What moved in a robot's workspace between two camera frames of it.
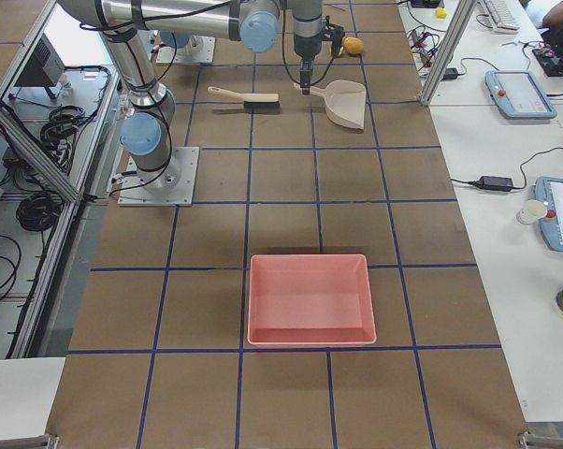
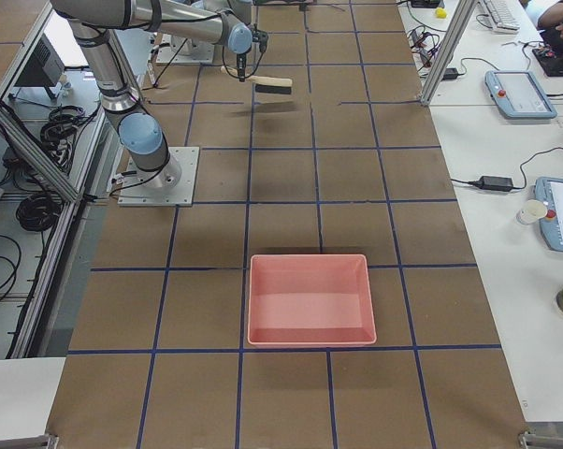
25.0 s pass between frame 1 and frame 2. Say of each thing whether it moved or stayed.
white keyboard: stayed
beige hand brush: moved
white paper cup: stayed
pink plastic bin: stayed
